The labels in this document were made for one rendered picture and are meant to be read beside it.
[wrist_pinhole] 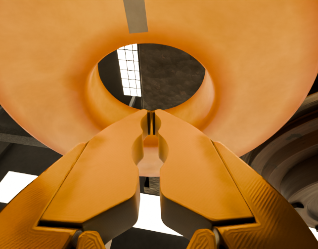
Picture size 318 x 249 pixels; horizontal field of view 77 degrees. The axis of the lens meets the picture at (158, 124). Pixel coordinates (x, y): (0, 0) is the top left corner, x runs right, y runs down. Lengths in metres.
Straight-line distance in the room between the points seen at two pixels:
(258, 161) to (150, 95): 0.32
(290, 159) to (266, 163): 0.05
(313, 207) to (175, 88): 0.40
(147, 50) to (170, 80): 0.10
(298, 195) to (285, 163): 0.06
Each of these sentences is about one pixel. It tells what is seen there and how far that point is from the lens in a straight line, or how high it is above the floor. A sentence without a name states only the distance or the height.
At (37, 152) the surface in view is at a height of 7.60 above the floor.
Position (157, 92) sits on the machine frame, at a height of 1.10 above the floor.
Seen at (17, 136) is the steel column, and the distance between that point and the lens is 6.83.
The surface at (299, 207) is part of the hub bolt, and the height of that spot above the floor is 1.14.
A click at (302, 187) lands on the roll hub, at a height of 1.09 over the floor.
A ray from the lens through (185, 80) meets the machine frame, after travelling 0.52.
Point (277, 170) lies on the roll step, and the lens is 0.47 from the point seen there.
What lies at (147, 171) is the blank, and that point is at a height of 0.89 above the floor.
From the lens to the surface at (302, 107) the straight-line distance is 0.40.
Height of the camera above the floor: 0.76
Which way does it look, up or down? 47 degrees up
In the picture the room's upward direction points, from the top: 180 degrees clockwise
